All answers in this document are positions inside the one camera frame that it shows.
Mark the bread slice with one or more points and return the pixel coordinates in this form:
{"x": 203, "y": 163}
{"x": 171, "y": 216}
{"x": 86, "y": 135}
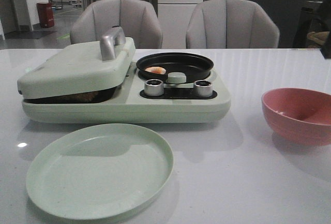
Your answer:
{"x": 78, "y": 97}

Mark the black round frying pan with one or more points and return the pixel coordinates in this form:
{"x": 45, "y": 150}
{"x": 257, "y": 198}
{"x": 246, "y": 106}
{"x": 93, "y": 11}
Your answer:
{"x": 194, "y": 66}

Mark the white refrigerator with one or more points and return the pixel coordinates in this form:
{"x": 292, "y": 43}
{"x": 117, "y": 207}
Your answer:
{"x": 174, "y": 17}

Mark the cooked shrimp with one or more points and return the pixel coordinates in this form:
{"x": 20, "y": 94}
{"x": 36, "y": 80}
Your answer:
{"x": 156, "y": 70}

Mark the grey upholstered chair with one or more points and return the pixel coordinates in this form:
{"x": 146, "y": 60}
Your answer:
{"x": 231, "y": 24}
{"x": 137, "y": 18}

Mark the left grey upholstered chair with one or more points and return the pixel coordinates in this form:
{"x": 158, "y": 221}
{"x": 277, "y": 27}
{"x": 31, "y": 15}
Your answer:
{"x": 137, "y": 18}

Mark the breakfast maker hinged lid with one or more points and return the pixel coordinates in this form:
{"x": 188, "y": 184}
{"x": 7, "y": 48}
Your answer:
{"x": 81, "y": 68}

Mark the red bin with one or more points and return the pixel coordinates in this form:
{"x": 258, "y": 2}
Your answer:
{"x": 45, "y": 13}

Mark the pink plastic bowl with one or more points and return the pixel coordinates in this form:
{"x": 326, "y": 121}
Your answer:
{"x": 299, "y": 115}

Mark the mint green pan handle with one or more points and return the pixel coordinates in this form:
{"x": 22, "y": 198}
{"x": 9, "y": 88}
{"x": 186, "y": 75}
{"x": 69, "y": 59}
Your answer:
{"x": 176, "y": 78}

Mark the silver control knob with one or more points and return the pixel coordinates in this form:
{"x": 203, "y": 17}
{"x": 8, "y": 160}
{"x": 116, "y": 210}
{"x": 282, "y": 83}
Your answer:
{"x": 202, "y": 88}
{"x": 153, "y": 88}

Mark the right silver control knob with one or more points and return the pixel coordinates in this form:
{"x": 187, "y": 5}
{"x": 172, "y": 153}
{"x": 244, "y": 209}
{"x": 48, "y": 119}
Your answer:
{"x": 202, "y": 88}

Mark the right grey upholstered chair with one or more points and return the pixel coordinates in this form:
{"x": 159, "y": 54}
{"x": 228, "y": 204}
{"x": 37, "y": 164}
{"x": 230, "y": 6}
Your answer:
{"x": 231, "y": 24}

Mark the mint green round plate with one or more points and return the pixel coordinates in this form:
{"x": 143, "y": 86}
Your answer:
{"x": 100, "y": 174}

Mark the left silver control knob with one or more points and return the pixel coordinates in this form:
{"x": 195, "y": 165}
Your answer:
{"x": 153, "y": 88}

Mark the dark washing machine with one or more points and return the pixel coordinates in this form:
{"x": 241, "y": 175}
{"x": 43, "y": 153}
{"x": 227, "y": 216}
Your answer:
{"x": 310, "y": 20}

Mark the mint green breakfast maker base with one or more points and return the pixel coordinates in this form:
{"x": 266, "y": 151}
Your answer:
{"x": 127, "y": 105}

